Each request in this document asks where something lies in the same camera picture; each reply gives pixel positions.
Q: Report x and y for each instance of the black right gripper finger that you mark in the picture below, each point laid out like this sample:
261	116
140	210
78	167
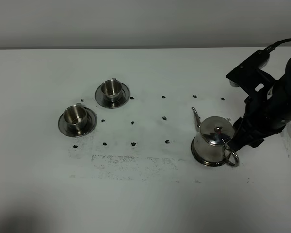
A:
245	134

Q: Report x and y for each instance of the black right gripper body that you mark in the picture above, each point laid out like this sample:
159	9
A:
273	112

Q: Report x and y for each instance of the stainless steel teapot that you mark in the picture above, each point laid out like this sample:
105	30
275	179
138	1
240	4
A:
215	131

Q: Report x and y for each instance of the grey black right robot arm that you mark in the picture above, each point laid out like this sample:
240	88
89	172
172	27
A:
268	105

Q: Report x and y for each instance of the steel teapot saucer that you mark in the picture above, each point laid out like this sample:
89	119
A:
210	155

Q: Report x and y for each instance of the far steel saucer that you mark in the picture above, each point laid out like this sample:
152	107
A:
102	102

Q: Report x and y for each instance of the far steel teacup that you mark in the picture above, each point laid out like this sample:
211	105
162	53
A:
111	90

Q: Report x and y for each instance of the steel teacup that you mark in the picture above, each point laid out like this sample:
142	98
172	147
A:
111	90
75	117

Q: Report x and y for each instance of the near steel saucer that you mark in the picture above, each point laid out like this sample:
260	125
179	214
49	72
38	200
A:
92	121

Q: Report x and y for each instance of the near steel teacup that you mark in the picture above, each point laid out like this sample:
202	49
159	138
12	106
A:
75	117

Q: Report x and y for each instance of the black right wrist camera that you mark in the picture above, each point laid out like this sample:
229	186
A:
249	76

